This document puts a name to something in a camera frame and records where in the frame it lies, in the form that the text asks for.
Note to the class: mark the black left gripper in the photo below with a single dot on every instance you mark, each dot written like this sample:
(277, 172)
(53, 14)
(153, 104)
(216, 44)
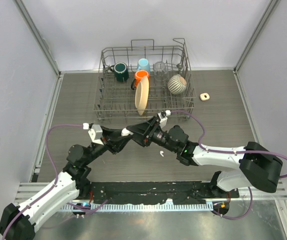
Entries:
(121, 142)

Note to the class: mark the dark green mug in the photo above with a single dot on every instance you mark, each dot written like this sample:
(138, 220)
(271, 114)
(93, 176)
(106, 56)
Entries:
(120, 71)

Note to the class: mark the light blue mug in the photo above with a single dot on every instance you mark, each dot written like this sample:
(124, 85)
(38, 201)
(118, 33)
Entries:
(143, 64)

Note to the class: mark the white earbud charging case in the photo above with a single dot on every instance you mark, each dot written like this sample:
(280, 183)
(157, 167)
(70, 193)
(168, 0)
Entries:
(126, 132)

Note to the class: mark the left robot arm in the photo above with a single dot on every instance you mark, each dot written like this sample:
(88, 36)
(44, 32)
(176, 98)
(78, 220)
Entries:
(23, 221)

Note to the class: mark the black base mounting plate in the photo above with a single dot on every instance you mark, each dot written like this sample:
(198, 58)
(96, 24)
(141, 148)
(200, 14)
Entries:
(154, 192)

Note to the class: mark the orange mug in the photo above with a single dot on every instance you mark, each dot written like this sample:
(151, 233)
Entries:
(138, 76)

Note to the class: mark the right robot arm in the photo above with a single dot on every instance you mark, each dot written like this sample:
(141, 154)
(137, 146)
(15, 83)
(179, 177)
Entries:
(249, 166)

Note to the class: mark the beige earbud charging case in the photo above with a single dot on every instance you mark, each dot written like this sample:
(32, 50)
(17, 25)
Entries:
(204, 96)

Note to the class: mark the white slotted cable duct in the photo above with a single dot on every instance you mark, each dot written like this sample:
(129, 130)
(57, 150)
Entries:
(169, 206)

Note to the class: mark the clear glass cup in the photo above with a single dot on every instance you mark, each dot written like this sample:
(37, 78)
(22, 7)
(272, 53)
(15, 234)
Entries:
(160, 71)

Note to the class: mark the beige plate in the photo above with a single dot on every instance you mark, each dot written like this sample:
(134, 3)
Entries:
(142, 95)

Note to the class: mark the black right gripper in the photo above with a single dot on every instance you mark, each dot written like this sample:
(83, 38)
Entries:
(144, 132)

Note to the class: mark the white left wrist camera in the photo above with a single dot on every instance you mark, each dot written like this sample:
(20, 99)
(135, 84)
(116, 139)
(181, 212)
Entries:
(95, 132)

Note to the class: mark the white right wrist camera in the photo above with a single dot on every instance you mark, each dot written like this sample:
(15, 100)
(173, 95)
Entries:
(163, 117)

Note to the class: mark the grey wire dish rack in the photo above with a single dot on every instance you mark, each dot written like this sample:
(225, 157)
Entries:
(115, 101)

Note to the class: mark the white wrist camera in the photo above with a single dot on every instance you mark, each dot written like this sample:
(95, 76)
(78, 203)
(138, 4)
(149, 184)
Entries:
(163, 117)
(95, 132)

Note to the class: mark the striped ceramic bowl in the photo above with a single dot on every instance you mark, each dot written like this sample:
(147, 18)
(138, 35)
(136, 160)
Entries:
(177, 84)

